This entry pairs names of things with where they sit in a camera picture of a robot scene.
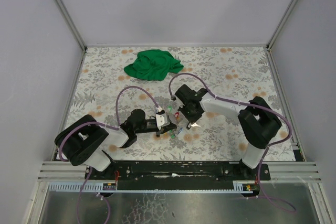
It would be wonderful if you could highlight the black key fob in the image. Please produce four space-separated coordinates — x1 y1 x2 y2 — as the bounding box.
186 122 192 130

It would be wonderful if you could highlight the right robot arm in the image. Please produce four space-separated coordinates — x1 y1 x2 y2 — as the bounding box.
172 84 282 169

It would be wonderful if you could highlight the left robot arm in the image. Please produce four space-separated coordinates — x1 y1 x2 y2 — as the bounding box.
55 109 177 172

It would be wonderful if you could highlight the floral table mat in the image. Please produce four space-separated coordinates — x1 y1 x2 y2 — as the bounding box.
65 47 284 161

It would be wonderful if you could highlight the green crumpled cloth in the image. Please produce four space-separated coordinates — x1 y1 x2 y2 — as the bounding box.
124 49 184 81

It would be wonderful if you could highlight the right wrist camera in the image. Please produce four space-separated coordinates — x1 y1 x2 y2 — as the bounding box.
171 96 184 110

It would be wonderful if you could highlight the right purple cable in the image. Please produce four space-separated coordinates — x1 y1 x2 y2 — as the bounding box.
168 73 297 214

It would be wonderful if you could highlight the purple cable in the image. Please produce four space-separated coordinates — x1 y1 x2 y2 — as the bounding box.
168 73 297 214
58 86 162 224

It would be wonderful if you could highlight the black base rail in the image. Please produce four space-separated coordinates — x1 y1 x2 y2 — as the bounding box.
89 161 271 190

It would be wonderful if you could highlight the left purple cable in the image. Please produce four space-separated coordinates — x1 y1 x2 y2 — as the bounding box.
58 86 162 224

